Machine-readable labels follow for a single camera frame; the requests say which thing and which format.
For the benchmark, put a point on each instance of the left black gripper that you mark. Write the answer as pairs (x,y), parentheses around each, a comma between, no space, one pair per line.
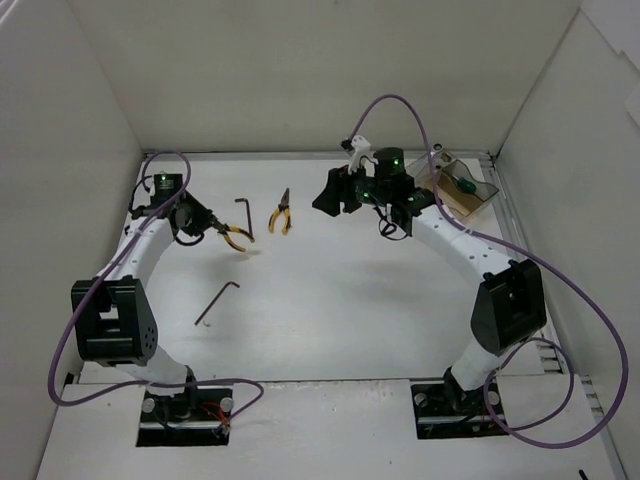
(208,219)

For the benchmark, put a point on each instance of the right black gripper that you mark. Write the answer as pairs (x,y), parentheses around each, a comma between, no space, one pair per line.
(338,185)

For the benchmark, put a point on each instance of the green handled screwdriver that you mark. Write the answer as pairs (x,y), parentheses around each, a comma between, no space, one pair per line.
(465,185)

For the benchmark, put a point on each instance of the yellow needle nose pliers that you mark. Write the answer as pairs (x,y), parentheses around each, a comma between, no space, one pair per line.
(282,209)

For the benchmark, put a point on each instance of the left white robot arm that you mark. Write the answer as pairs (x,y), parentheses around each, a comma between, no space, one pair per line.
(114,324)

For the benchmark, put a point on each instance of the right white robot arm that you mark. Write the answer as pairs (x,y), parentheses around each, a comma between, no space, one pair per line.
(509,306)

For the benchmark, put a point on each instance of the upper dark hex key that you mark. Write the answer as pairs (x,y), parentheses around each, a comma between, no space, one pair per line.
(246,203)

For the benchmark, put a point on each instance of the dark hex key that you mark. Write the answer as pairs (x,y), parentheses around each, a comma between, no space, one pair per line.
(246,203)
(200,320)

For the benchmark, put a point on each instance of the clear plastic organizer container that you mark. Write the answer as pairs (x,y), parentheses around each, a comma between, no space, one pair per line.
(464,194)

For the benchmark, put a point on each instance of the lower dark hex key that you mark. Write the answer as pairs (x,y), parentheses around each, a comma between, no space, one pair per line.
(200,320)

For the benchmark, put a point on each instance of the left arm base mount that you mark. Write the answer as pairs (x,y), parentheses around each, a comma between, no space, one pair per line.
(197,417)

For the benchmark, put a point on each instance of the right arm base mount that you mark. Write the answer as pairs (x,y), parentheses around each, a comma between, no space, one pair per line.
(443,411)

